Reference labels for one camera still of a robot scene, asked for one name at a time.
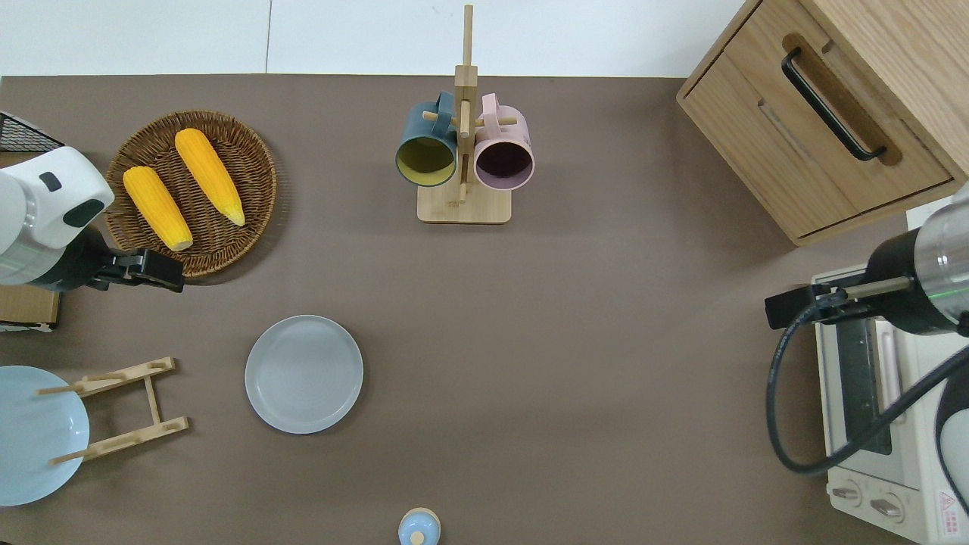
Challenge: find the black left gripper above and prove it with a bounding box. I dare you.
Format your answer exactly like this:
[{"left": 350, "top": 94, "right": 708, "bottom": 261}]
[{"left": 92, "top": 248, "right": 185, "bottom": 294}]

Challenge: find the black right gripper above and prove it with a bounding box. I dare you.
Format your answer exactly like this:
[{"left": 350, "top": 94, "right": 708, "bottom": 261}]
[{"left": 765, "top": 284, "right": 843, "bottom": 331}]

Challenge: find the gray plate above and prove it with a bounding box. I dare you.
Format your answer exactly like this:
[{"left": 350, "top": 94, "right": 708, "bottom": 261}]
[{"left": 245, "top": 315, "right": 364, "bottom": 435}]

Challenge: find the wooden plate rack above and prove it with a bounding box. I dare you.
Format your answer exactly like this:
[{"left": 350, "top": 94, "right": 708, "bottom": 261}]
[{"left": 36, "top": 357, "right": 190, "bottom": 466}]

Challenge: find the light blue plate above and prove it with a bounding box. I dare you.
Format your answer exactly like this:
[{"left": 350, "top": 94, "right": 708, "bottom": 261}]
[{"left": 0, "top": 366, "right": 91, "bottom": 507}]

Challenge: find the blunt yellow corn cob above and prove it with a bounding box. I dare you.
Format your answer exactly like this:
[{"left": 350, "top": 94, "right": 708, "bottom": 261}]
[{"left": 123, "top": 166, "right": 194, "bottom": 252}]

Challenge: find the tapered yellow corn cob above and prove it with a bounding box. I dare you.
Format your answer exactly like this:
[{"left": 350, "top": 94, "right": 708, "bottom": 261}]
[{"left": 174, "top": 128, "right": 247, "bottom": 227}]

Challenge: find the flat wooden box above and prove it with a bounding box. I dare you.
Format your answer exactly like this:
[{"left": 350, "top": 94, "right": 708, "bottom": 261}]
[{"left": 0, "top": 150, "right": 63, "bottom": 328}]

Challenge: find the round wicker basket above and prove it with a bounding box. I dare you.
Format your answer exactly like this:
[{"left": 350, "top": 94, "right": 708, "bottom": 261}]
[{"left": 104, "top": 111, "right": 278, "bottom": 279}]

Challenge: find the wooden drawer cabinet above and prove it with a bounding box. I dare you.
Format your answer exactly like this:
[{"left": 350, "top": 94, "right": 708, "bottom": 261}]
[{"left": 676, "top": 0, "right": 969, "bottom": 248}]

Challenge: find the white toaster oven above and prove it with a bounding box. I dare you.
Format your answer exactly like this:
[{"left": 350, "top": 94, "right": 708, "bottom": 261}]
[{"left": 812, "top": 265, "right": 969, "bottom": 545}]

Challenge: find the teal mug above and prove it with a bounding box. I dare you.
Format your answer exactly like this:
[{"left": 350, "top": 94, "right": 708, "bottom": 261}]
[{"left": 395, "top": 91, "right": 460, "bottom": 188}]

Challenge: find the wooden mug tree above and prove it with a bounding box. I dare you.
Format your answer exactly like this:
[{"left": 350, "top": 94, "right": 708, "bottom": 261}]
[{"left": 417, "top": 4, "right": 513, "bottom": 225}]

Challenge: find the pink mug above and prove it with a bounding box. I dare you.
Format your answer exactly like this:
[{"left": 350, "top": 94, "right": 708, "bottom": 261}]
[{"left": 474, "top": 93, "right": 535, "bottom": 191}]

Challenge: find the light blue bottle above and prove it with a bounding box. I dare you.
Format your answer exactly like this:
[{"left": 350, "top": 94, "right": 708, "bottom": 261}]
[{"left": 398, "top": 507, "right": 442, "bottom": 545}]

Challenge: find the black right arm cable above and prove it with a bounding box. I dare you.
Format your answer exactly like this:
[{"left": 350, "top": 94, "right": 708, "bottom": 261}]
[{"left": 766, "top": 301, "right": 969, "bottom": 476}]

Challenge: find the black cabinet handle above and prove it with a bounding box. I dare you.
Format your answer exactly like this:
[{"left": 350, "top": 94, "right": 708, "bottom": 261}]
[{"left": 781, "top": 47, "right": 888, "bottom": 162}]

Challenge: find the black wire basket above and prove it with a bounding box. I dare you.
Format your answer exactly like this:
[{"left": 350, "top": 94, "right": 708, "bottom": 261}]
[{"left": 0, "top": 111, "right": 67, "bottom": 153}]

